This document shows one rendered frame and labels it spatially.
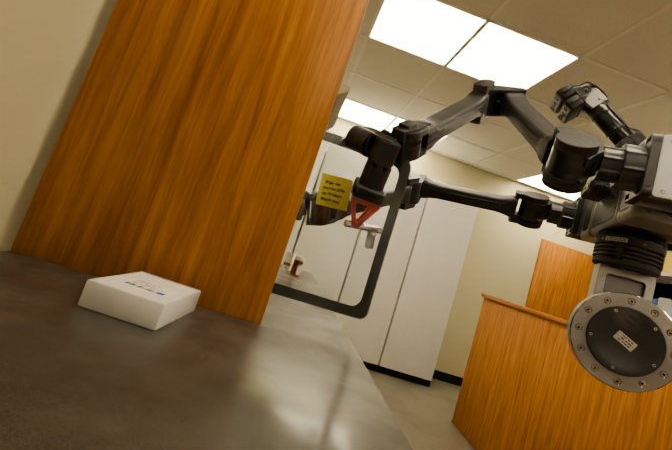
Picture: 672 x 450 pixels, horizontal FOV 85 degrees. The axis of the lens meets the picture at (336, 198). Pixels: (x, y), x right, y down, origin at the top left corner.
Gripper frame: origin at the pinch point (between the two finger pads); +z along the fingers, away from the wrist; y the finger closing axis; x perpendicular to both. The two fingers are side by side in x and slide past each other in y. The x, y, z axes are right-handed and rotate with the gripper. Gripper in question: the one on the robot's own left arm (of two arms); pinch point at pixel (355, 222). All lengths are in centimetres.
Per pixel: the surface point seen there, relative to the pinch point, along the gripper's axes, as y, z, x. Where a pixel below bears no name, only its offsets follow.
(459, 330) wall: -318, 188, 213
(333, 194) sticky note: -5.5, -3.0, -6.7
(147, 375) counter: 46, 9, -21
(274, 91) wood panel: -2.6, -20.7, -26.4
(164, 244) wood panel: 12.0, 13.7, -35.4
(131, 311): 33.0, 13.4, -30.0
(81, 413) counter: 55, 6, -23
